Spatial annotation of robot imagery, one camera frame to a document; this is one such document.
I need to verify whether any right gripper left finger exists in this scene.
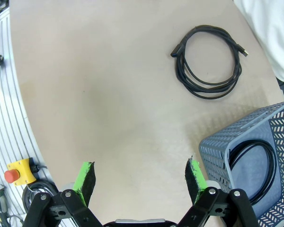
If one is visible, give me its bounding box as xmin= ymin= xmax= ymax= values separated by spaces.
xmin=22 ymin=161 xmax=103 ymax=227

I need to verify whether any large black braided cable coil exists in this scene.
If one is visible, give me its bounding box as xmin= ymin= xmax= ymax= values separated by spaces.
xmin=229 ymin=139 xmax=279 ymax=207

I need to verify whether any aluminium profile table frame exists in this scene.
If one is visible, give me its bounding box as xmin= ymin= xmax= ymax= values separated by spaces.
xmin=0 ymin=10 xmax=60 ymax=227

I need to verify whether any black USB cable coil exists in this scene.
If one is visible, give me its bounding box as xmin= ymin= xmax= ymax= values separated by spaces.
xmin=170 ymin=25 xmax=249 ymax=100

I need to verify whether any black emergency stop cable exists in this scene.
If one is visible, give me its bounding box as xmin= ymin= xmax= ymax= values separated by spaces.
xmin=29 ymin=163 xmax=48 ymax=174

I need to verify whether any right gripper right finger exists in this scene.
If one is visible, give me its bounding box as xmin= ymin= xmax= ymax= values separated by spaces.
xmin=177 ymin=156 xmax=261 ymax=227

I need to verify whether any grey perforated plastic basket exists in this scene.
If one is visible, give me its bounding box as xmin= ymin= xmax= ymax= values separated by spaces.
xmin=198 ymin=98 xmax=284 ymax=227

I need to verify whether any black cable coil beside frame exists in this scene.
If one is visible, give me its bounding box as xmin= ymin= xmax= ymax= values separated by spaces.
xmin=22 ymin=181 xmax=60 ymax=213

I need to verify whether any small grey device white top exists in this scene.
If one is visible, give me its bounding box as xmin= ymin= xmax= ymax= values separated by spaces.
xmin=0 ymin=184 xmax=8 ymax=213

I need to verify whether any yellow emergency stop box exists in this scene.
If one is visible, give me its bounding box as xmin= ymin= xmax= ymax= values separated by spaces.
xmin=4 ymin=157 xmax=37 ymax=187

